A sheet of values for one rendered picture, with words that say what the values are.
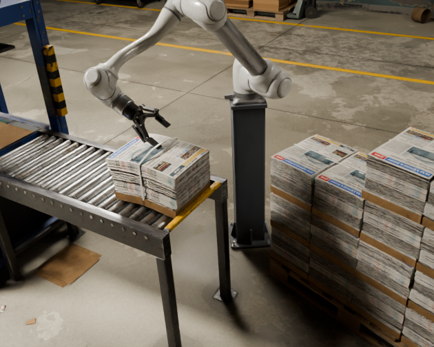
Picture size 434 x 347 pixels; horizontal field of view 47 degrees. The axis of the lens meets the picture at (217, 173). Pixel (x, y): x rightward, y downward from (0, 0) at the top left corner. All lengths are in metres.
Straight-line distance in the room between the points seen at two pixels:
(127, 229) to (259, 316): 1.00
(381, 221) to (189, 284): 1.28
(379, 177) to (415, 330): 0.76
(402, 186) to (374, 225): 0.27
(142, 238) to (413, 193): 1.16
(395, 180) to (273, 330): 1.11
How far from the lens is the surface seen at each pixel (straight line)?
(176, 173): 2.17
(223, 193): 2.54
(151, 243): 2.23
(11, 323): 3.17
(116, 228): 2.34
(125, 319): 2.98
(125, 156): 2.33
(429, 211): 2.20
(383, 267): 2.49
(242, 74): 2.78
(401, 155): 2.26
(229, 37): 2.42
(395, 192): 2.25
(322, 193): 2.52
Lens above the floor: 2.13
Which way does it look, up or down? 31 degrees down
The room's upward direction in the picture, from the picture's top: 3 degrees counter-clockwise
